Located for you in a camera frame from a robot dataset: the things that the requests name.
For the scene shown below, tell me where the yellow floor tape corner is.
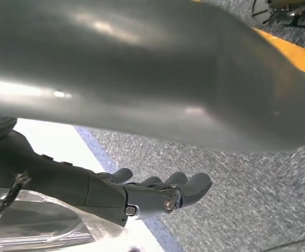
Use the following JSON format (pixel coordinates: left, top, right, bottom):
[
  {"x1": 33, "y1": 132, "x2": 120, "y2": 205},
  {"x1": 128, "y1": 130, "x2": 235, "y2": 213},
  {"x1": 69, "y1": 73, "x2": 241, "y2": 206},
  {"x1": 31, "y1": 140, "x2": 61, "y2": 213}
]
[{"x1": 252, "y1": 27, "x2": 305, "y2": 79}]

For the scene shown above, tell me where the thin black floor cable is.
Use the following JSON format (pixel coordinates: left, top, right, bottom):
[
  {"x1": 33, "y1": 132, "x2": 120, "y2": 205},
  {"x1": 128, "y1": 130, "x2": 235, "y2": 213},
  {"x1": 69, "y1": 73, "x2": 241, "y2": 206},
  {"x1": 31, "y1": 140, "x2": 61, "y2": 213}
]
[{"x1": 260, "y1": 232, "x2": 305, "y2": 252}]

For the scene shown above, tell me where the glossy curved panel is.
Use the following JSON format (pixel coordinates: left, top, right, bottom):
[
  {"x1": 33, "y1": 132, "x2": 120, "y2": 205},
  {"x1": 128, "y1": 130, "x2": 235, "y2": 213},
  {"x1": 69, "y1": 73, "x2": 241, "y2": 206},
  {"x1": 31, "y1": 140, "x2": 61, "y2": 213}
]
[{"x1": 0, "y1": 187, "x2": 129, "y2": 252}]

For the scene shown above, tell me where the dark round floor object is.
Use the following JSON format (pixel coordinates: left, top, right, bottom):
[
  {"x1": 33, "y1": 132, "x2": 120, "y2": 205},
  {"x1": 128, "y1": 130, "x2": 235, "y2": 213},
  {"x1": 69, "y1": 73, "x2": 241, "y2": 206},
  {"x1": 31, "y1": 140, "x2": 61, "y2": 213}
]
[{"x1": 251, "y1": 0, "x2": 305, "y2": 28}]

